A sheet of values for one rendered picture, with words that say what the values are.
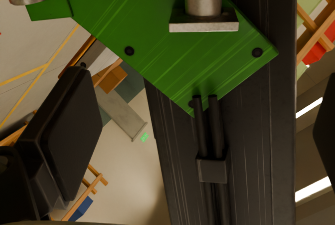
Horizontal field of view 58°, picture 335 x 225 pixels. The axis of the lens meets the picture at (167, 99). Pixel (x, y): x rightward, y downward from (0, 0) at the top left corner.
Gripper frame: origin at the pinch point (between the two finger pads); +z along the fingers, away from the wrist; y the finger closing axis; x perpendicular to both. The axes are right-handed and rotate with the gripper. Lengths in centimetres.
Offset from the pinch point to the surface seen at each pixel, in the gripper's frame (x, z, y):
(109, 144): -578, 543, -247
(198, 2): -1.3, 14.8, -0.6
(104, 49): -13.3, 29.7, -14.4
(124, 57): -8.0, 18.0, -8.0
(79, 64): -16.0, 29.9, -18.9
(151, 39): -6.0, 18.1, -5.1
